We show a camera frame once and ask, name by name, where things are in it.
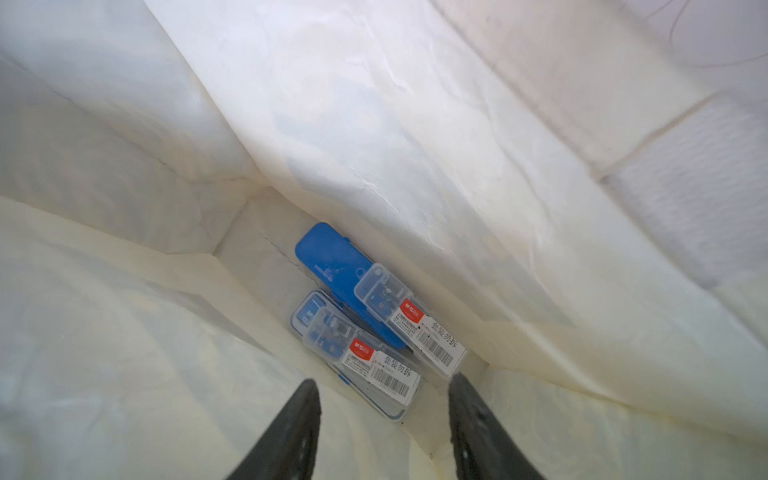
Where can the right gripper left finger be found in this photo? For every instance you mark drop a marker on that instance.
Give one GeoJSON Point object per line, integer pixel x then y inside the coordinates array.
{"type": "Point", "coordinates": [287, 449]}

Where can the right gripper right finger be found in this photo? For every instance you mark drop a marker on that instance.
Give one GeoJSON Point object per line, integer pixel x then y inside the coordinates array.
{"type": "Point", "coordinates": [482, 448]}

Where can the clear case blue compass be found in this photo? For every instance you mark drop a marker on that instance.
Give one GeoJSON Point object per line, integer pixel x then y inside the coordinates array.
{"type": "Point", "coordinates": [299, 321]}

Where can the small clear case red label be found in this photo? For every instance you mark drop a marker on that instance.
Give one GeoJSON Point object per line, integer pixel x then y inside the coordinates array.
{"type": "Point", "coordinates": [390, 301]}

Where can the blue opaque case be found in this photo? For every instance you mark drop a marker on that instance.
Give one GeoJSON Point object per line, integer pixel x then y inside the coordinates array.
{"type": "Point", "coordinates": [340, 265]}

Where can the clear case barcode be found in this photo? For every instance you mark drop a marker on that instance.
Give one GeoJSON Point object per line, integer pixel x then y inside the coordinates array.
{"type": "Point", "coordinates": [361, 357]}

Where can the cream canvas starry-night tote bag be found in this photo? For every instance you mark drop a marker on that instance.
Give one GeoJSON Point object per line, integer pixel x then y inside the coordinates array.
{"type": "Point", "coordinates": [580, 208]}

